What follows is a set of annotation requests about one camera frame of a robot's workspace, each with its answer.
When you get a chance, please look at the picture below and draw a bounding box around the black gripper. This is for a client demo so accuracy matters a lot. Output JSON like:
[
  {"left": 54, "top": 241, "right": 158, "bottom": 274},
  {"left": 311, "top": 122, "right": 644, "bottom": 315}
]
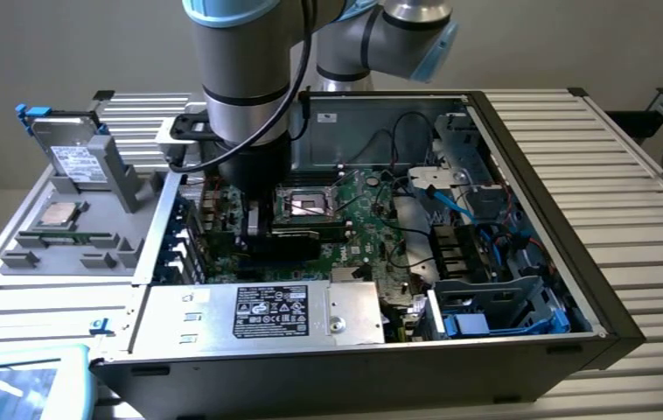
[{"left": 217, "top": 140, "right": 295, "bottom": 240}]

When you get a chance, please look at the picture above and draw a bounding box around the black graphics card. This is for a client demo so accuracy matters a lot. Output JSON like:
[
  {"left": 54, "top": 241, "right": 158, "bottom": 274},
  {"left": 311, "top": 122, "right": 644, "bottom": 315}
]
[{"left": 241, "top": 227, "right": 321, "bottom": 269}]

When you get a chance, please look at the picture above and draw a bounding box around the silver CPU socket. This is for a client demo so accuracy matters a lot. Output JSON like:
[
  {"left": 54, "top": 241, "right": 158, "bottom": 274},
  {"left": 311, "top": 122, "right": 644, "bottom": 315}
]
[{"left": 272, "top": 185, "right": 345, "bottom": 221}]

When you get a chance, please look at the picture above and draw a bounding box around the blue expansion slot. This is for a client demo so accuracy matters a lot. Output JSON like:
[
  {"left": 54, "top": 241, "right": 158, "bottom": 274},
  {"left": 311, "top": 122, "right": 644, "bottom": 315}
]
[{"left": 236, "top": 267, "right": 333, "bottom": 283}]

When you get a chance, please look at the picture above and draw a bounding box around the green motherboard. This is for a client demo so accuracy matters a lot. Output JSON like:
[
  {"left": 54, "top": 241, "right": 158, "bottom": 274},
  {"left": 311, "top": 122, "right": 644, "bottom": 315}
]
[{"left": 178, "top": 168, "right": 424, "bottom": 307}]

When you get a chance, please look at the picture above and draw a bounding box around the grey parts rack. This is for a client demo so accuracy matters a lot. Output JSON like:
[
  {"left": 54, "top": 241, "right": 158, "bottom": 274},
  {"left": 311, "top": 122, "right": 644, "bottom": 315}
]
[{"left": 0, "top": 135, "right": 170, "bottom": 277}]

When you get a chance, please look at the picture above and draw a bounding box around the silver hard disk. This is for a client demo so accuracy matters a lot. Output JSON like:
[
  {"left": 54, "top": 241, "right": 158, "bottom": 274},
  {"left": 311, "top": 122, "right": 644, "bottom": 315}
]
[{"left": 29, "top": 115, "right": 106, "bottom": 184}]

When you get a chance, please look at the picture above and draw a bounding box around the silver power supply unit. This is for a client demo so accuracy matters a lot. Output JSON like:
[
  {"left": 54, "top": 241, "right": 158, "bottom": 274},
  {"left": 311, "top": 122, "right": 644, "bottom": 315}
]
[{"left": 130, "top": 280, "right": 387, "bottom": 354}]

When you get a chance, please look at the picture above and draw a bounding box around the silver CPU chip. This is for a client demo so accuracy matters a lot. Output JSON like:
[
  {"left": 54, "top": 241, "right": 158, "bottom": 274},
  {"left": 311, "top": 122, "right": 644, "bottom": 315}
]
[{"left": 36, "top": 202, "right": 86, "bottom": 232}]

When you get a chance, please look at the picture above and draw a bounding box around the green RAM stick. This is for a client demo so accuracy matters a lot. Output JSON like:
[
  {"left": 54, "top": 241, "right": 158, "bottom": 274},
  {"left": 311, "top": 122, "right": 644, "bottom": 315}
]
[{"left": 17, "top": 230, "right": 121, "bottom": 247}]

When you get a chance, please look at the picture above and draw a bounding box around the black fan shroud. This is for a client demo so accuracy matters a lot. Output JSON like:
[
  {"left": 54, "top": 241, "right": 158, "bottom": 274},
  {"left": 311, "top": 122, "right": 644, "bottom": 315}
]
[{"left": 428, "top": 224, "right": 488, "bottom": 282}]

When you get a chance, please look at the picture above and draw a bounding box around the blue disk caddy clip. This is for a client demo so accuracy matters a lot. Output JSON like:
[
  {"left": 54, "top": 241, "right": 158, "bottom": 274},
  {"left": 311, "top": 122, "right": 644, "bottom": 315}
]
[{"left": 13, "top": 103, "right": 52, "bottom": 129}]

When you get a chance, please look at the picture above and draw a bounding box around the grey metal case side panel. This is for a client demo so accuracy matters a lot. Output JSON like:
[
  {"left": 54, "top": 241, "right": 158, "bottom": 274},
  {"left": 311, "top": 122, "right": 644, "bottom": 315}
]
[{"left": 0, "top": 165, "right": 153, "bottom": 351}]

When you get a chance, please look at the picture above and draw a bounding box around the open black PC case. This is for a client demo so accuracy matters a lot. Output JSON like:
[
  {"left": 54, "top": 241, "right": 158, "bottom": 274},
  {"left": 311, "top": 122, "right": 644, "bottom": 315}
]
[{"left": 88, "top": 89, "right": 648, "bottom": 407}]

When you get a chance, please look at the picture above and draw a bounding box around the blue disk bay caddy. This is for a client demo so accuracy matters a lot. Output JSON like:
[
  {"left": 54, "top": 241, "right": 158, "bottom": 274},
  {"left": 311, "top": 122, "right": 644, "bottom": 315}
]
[{"left": 440, "top": 304, "right": 573, "bottom": 339}]

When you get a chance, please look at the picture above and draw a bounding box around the teal-edged teach pendant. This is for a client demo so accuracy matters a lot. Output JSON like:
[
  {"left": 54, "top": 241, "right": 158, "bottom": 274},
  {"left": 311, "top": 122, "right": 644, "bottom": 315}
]
[{"left": 0, "top": 342, "right": 100, "bottom": 420}]

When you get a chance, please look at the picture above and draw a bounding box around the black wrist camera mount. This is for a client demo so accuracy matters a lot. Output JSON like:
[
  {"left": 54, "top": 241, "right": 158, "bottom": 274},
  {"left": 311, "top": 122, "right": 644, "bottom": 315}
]
[{"left": 153, "top": 102, "right": 217, "bottom": 172}]

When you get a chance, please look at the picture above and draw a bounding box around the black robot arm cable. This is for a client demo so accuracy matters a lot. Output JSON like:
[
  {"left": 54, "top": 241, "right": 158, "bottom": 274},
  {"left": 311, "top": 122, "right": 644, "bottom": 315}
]
[{"left": 168, "top": 0, "right": 316, "bottom": 172}]

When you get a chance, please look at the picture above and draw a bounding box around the blue SATA wire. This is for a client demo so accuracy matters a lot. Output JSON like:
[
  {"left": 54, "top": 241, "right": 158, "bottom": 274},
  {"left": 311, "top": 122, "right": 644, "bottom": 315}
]
[{"left": 423, "top": 185, "right": 480, "bottom": 228}]

